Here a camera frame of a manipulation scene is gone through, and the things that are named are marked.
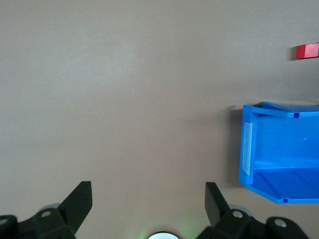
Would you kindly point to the blue plastic storage bin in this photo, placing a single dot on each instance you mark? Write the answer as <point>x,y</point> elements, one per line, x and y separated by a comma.
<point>281,149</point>

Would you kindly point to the brown table mat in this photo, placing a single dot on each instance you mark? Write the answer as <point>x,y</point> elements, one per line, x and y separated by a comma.
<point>99,87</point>

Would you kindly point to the small red cube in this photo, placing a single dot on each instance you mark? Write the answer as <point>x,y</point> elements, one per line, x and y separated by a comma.
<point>310,50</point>

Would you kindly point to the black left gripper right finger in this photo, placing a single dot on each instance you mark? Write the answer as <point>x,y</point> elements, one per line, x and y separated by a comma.
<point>216,209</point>

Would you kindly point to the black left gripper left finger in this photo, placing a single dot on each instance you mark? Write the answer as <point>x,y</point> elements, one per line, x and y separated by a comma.
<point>72,209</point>

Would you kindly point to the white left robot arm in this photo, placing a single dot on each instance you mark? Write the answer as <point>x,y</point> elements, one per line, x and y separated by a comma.
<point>163,236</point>

